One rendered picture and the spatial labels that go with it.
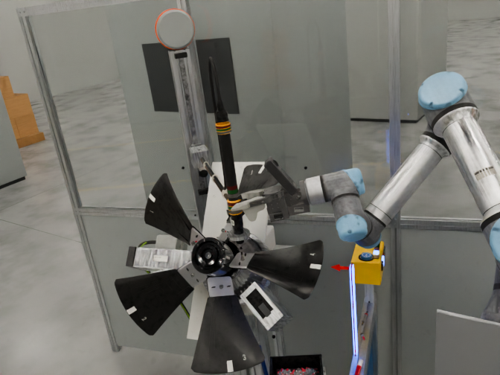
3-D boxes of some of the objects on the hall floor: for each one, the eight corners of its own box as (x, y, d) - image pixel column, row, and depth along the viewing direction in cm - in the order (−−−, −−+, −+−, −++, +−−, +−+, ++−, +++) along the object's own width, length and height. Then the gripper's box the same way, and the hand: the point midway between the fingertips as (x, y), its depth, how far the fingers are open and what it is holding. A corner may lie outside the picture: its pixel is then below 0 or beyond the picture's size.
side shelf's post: (283, 397, 251) (266, 260, 221) (290, 398, 250) (274, 260, 220) (281, 403, 248) (263, 265, 218) (289, 404, 247) (271, 265, 216)
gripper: (311, 219, 126) (236, 234, 130) (311, 200, 140) (242, 215, 144) (303, 188, 124) (227, 205, 128) (303, 172, 138) (235, 189, 142)
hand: (236, 201), depth 135 cm, fingers open, 8 cm apart
